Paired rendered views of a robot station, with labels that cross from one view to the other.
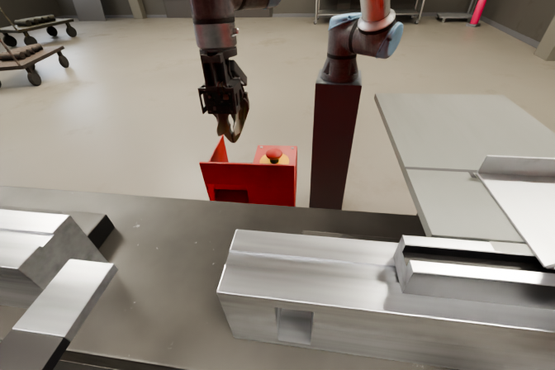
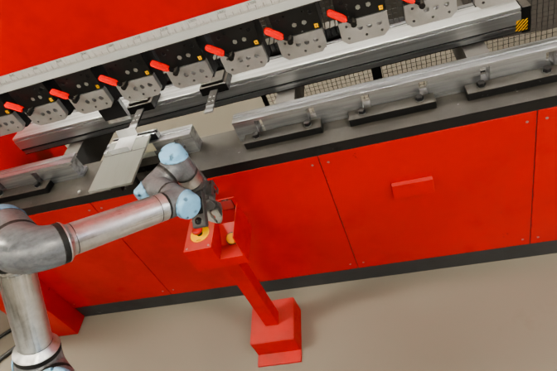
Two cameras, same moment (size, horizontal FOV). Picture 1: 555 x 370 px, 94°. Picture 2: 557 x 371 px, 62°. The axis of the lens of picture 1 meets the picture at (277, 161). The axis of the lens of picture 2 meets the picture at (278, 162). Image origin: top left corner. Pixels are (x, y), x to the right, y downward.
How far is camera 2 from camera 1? 1.87 m
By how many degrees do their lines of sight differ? 102
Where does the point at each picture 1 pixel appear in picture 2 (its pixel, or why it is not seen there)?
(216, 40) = not seen: hidden behind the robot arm
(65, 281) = (210, 108)
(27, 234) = (239, 118)
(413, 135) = (134, 160)
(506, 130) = (108, 169)
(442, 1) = not seen: outside the picture
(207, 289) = (210, 146)
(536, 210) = (128, 143)
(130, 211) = (244, 155)
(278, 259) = (181, 132)
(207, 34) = not seen: hidden behind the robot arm
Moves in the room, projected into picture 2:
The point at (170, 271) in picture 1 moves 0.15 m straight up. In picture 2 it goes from (221, 146) to (205, 117)
